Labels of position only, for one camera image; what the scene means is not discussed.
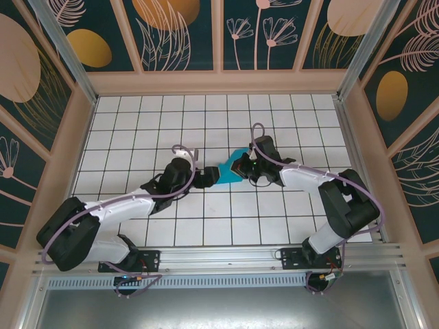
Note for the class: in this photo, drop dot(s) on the blue paper sheet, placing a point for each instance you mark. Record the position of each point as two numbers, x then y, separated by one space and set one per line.
227 175

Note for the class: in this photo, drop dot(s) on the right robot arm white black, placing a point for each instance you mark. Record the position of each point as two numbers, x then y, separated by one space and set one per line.
327 238

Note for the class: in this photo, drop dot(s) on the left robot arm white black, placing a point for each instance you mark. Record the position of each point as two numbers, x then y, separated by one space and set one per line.
116 209

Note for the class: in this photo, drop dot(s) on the grey metal sheet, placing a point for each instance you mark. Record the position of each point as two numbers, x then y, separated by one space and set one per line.
223 308

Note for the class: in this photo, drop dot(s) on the small circuit board with connector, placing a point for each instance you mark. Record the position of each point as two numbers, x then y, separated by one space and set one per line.
132 279
329 277

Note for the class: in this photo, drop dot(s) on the long aluminium mounting rail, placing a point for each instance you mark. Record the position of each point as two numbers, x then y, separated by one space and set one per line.
223 257

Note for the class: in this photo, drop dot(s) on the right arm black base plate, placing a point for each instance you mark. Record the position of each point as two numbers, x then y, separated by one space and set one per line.
289 258

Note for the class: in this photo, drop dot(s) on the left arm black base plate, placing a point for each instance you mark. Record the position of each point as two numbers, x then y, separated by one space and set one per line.
149 258

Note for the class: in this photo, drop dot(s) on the aluminium side rail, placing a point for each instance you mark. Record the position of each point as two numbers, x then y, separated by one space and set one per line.
360 154

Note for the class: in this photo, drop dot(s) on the aluminium corner post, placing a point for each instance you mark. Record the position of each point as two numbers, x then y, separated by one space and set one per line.
65 51
370 48

